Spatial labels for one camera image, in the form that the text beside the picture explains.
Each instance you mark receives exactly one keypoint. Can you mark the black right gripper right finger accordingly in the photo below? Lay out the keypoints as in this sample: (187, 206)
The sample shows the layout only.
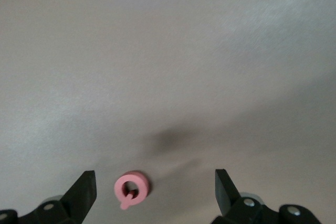
(228, 200)

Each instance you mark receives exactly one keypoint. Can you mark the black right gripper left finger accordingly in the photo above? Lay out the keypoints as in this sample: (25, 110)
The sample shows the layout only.
(78, 197)

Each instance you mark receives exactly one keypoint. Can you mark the red uppercase letter Q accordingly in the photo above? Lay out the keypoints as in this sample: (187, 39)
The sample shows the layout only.
(119, 184)

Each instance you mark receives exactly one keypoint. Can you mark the brown table cover sheet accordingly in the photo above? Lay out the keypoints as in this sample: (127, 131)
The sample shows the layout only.
(168, 51)

